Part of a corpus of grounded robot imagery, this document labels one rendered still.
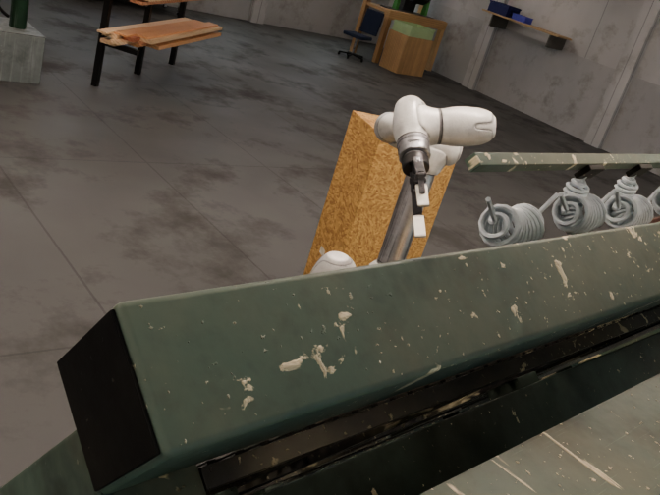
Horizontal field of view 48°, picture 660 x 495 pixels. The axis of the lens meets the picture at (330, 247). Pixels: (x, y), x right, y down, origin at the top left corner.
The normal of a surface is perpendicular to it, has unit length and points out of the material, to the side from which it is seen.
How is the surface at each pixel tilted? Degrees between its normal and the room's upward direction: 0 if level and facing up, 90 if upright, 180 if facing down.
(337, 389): 35
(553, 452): 0
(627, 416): 0
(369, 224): 90
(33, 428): 0
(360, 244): 90
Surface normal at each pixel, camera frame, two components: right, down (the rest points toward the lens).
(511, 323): 0.60, -0.45
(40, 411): 0.28, -0.88
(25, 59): 0.57, 0.47
